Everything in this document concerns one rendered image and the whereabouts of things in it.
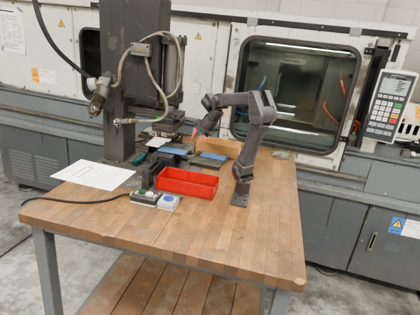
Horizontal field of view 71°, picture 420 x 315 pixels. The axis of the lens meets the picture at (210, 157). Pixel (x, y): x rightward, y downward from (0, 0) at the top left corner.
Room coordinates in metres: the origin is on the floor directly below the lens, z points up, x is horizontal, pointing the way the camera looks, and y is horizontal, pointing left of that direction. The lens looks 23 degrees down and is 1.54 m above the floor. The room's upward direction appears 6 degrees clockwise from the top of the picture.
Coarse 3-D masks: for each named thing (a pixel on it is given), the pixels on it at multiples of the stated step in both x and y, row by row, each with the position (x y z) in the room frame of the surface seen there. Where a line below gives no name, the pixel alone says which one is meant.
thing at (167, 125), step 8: (136, 104) 1.44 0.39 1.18; (144, 104) 1.43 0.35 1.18; (168, 104) 1.35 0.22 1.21; (144, 112) 1.36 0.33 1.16; (152, 112) 1.35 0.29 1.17; (160, 112) 1.34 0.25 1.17; (168, 112) 1.34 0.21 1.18; (176, 112) 1.35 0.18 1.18; (184, 112) 1.39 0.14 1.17; (168, 120) 1.32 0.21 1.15; (176, 120) 1.37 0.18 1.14; (184, 120) 1.44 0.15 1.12; (152, 128) 1.28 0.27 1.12; (160, 128) 1.27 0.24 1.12; (168, 128) 1.27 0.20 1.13; (176, 128) 1.32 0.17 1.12
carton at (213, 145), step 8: (200, 136) 1.68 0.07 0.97; (208, 136) 1.69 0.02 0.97; (200, 144) 1.58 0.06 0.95; (208, 144) 1.57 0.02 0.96; (216, 144) 1.56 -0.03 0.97; (224, 144) 1.67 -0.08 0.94; (232, 144) 1.66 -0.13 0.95; (240, 144) 1.65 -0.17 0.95; (216, 152) 1.56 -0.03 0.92; (224, 152) 1.55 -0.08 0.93; (232, 152) 1.54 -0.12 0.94
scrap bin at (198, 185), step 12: (168, 168) 1.22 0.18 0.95; (156, 180) 1.11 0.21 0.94; (168, 180) 1.10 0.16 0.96; (180, 180) 1.21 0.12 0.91; (192, 180) 1.20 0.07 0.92; (204, 180) 1.19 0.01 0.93; (216, 180) 1.18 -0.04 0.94; (180, 192) 1.09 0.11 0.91; (192, 192) 1.08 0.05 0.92; (204, 192) 1.07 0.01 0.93
